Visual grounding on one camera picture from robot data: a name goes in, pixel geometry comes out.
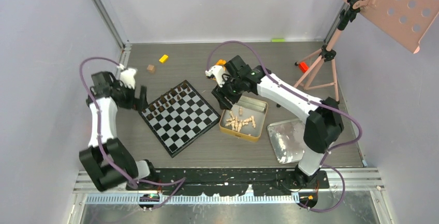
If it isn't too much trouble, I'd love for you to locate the gold tin box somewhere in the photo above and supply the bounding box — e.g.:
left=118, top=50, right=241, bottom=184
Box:
left=219, top=96, right=268, bottom=142

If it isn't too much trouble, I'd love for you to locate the pink music stand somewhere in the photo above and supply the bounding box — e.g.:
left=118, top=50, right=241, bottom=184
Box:
left=294, top=0, right=438, bottom=100

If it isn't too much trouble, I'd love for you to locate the small wooden cube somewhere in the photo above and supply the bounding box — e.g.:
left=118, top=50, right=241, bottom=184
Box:
left=147, top=64, right=156, bottom=74

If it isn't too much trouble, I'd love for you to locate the orange triangular plastic frame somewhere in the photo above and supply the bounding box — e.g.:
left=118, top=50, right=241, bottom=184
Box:
left=215, top=59, right=227, bottom=69

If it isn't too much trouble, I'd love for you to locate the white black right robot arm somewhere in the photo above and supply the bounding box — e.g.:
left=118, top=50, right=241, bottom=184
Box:
left=205, top=55, right=344, bottom=188

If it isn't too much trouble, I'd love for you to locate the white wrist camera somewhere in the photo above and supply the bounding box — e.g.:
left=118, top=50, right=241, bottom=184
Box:
left=205, top=65, right=226, bottom=87
left=119, top=67, right=137, bottom=89

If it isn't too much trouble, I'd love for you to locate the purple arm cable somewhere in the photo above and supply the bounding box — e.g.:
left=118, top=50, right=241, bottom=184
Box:
left=79, top=56, right=187, bottom=211
left=207, top=40, right=363, bottom=214

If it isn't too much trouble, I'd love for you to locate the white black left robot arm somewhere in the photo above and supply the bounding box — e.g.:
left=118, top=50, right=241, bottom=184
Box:
left=79, top=68, right=159, bottom=192

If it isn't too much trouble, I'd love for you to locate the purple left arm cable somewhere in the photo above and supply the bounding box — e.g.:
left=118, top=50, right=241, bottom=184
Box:
left=79, top=56, right=187, bottom=211

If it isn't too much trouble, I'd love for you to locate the silver tin lid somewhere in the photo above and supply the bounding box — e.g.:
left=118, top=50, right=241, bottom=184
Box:
left=267, top=118, right=305, bottom=164

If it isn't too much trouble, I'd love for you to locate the red block near stand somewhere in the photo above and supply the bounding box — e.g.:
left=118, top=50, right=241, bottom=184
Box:
left=298, top=62, right=309, bottom=73

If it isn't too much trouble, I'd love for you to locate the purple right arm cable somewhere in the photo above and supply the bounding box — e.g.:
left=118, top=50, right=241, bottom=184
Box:
left=207, top=40, right=363, bottom=214

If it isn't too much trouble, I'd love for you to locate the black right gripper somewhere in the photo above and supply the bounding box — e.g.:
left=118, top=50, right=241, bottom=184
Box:
left=212, top=74, right=244, bottom=110

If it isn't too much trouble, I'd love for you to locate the black white chess board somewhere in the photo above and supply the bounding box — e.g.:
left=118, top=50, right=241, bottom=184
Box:
left=139, top=80, right=221, bottom=158

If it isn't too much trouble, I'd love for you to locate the yellow rectangular block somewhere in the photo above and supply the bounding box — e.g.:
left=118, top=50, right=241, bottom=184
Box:
left=159, top=54, right=169, bottom=64

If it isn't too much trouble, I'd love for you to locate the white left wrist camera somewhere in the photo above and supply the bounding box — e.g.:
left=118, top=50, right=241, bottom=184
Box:
left=119, top=67, right=137, bottom=89

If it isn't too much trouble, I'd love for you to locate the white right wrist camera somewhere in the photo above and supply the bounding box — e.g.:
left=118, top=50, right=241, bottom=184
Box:
left=205, top=65, right=226, bottom=87

